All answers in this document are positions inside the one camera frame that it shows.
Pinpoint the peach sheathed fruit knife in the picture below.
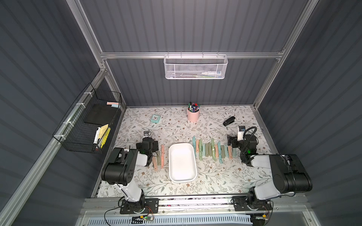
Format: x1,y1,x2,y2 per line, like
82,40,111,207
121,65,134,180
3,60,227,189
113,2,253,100
152,156,158,171

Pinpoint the olive folding fruit knife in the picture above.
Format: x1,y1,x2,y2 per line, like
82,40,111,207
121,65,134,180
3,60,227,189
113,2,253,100
205,143,209,157

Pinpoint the white wire mesh basket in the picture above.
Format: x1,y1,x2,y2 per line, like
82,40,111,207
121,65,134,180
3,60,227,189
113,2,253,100
164,54,228,80

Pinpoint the teal sheathed fruit knife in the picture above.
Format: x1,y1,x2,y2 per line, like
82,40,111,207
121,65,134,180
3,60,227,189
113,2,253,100
224,145,229,158

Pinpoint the mint folding fruit knife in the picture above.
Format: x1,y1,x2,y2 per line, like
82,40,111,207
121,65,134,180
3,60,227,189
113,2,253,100
232,148,237,158

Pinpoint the peach folding fruit knife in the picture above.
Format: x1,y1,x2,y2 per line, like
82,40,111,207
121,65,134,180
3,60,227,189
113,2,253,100
215,145,219,158

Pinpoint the black notebook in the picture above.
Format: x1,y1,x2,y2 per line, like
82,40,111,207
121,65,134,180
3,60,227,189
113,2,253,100
84,104,118,126

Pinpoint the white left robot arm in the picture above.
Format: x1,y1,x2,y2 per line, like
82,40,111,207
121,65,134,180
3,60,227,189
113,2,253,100
100,137,159,209

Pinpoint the light green fruit knife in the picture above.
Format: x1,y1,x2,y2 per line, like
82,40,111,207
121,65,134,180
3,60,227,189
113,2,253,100
211,138,216,161

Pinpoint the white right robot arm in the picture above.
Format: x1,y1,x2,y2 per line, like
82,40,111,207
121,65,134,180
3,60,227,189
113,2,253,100
227,134,313,209

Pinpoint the teal ceramic sheathed knife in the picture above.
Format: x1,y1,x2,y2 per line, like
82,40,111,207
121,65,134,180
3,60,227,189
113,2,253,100
217,141,223,164

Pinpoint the black stapler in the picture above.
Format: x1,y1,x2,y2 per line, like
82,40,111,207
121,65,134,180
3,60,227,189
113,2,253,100
223,116,236,127

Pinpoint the light blue folding knife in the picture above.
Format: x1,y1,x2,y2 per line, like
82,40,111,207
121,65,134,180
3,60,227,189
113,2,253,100
202,144,206,156

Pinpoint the black wire wall basket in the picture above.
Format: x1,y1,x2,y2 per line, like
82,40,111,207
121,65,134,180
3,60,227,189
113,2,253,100
53,85,123,154

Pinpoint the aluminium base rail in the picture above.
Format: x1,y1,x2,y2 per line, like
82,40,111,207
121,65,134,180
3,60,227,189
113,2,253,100
84,193,309,215

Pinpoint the yellow highlighter pack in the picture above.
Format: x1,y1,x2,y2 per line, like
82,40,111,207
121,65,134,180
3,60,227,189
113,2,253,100
98,126,111,149

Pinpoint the pink fruit knife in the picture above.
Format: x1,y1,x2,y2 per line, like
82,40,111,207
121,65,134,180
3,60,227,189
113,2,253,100
161,145,165,169

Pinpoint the pink pen cup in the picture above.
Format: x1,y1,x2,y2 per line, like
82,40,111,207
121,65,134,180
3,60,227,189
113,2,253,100
187,110,200,122

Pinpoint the white oval storage box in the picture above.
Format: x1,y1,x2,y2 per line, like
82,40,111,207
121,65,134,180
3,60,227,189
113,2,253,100
168,143,198,183

